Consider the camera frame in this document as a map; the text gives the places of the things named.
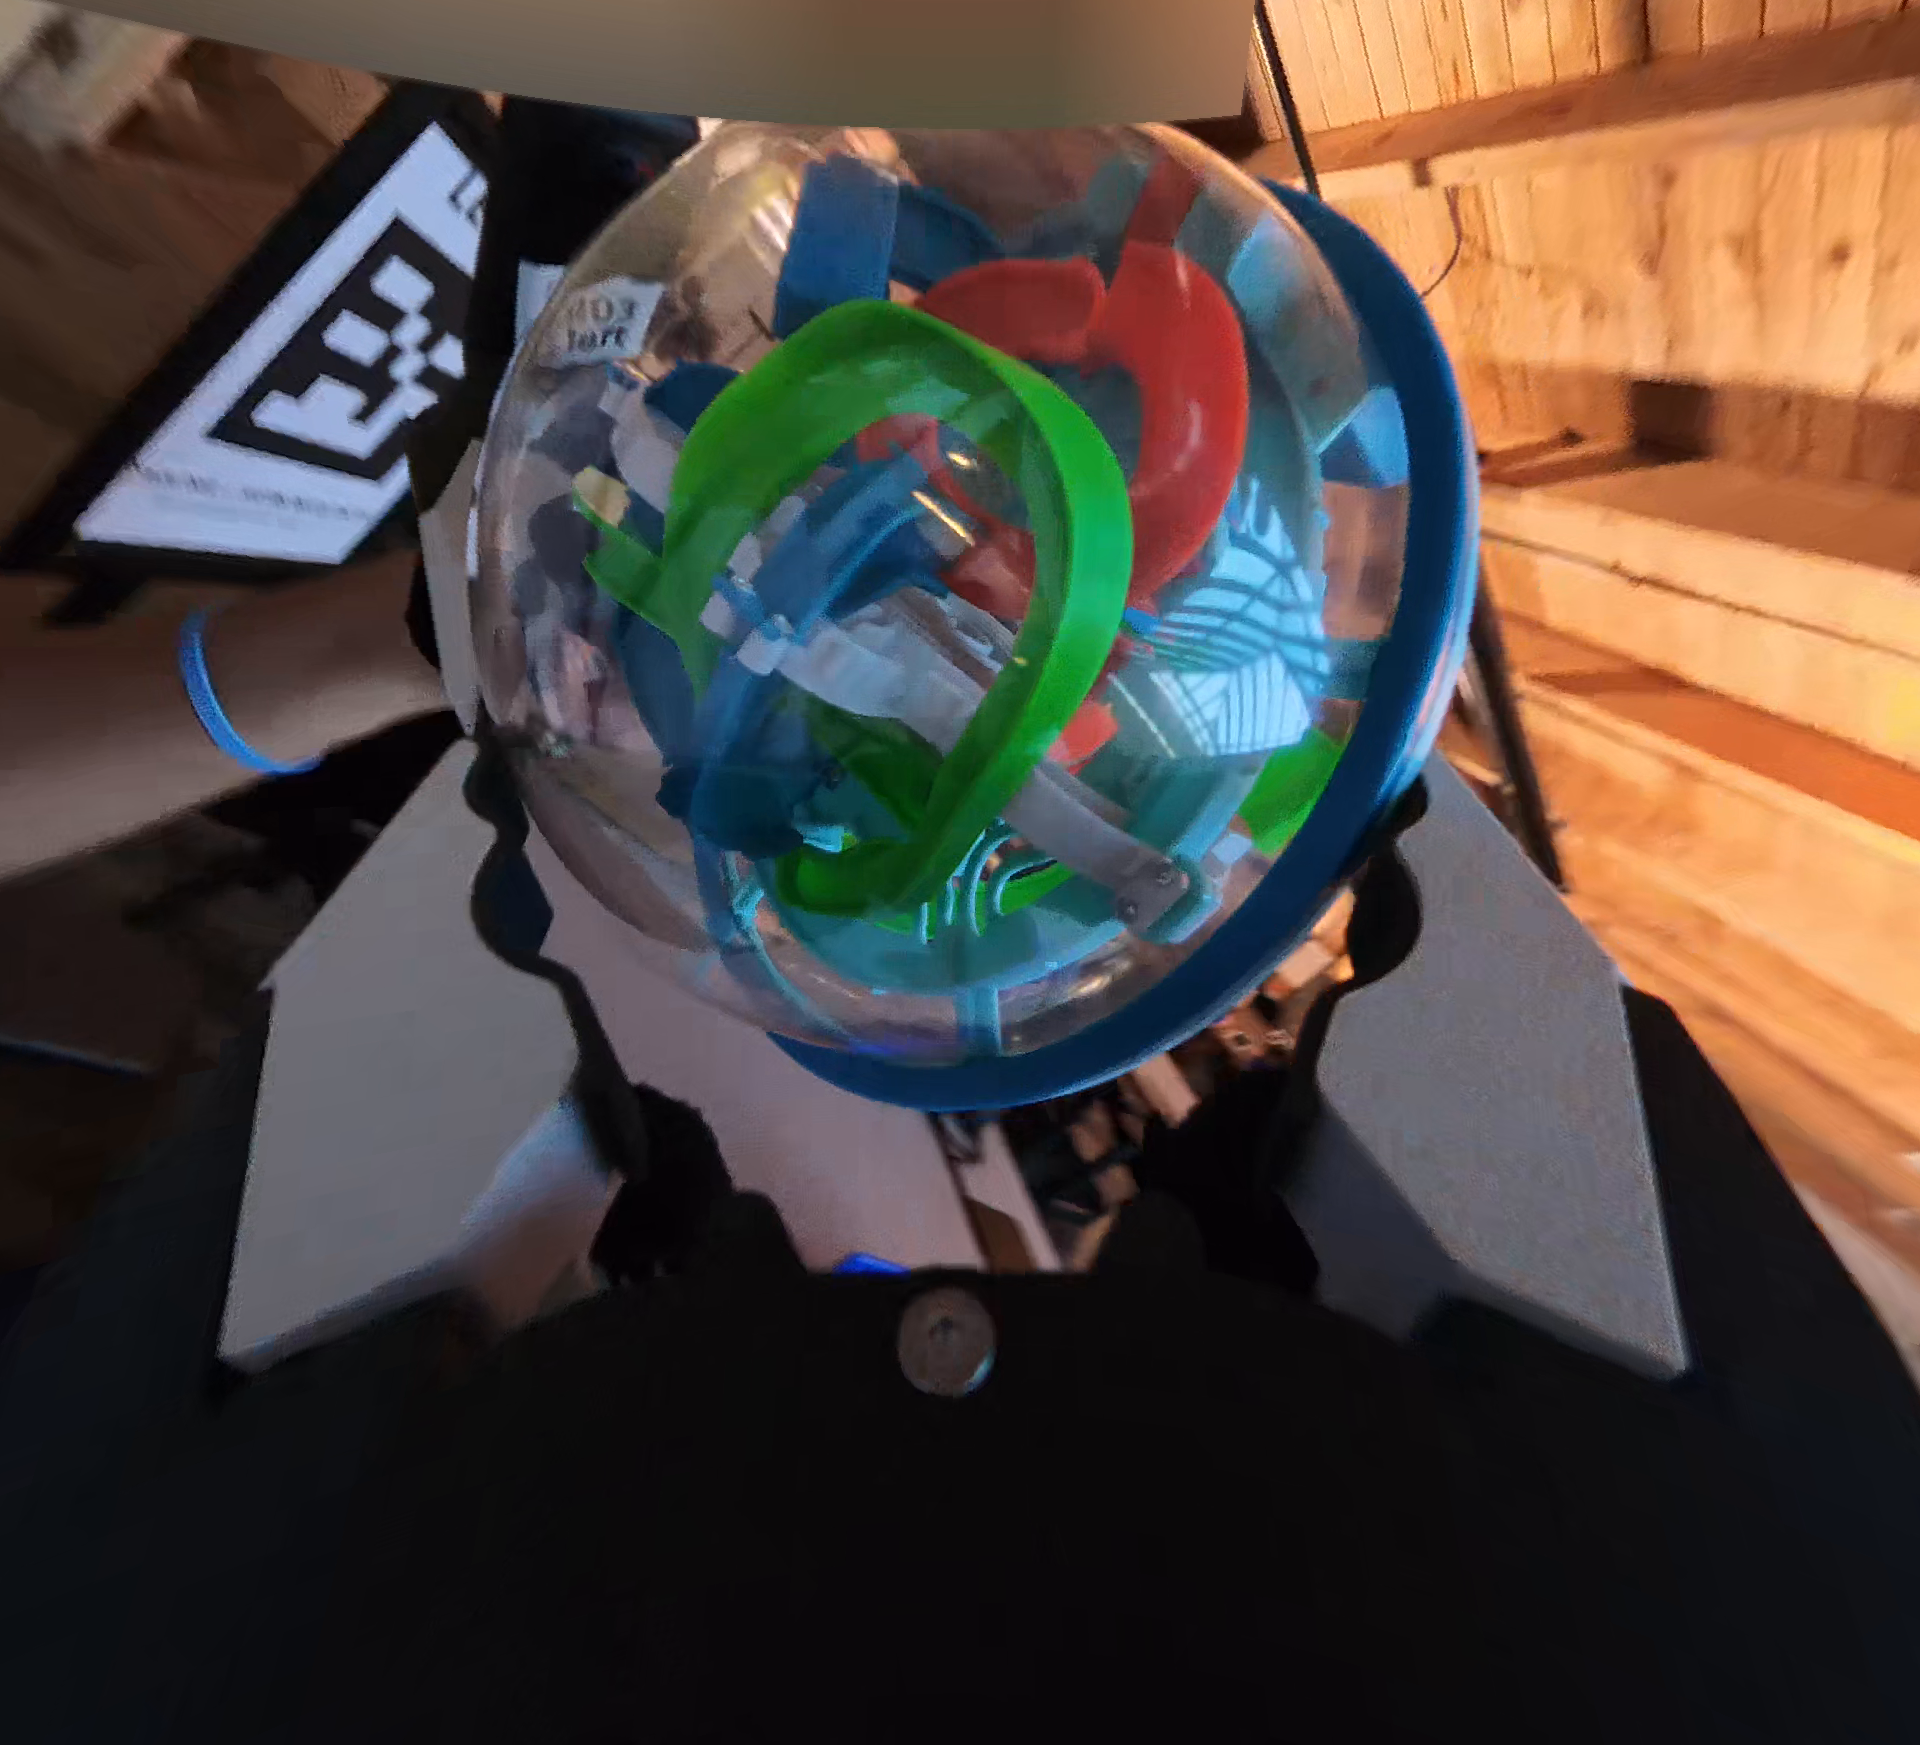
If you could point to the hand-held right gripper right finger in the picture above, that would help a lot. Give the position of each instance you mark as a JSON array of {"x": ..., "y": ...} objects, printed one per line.
[{"x": 1500, "y": 1100}]

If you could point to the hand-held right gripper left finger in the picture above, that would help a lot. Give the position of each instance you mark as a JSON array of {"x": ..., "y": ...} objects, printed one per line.
[{"x": 374, "y": 1100}]

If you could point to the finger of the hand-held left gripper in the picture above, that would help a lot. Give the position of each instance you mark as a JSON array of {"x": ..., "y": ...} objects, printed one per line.
[{"x": 447, "y": 576}]

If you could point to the clear maze ball with coloured tracks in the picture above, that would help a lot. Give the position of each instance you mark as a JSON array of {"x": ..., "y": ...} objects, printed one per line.
[{"x": 900, "y": 576}]

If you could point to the person's left hand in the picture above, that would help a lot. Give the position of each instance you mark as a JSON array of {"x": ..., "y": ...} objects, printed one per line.
[{"x": 360, "y": 665}]

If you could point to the blue wristband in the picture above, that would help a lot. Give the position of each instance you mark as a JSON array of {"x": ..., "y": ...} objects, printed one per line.
[{"x": 191, "y": 689}]

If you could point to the wooden steps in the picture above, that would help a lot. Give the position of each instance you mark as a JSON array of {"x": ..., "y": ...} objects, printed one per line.
[{"x": 1726, "y": 576}]

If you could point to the wooden shelf board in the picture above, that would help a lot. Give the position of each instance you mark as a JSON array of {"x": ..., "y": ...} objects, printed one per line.
[{"x": 1651, "y": 95}]

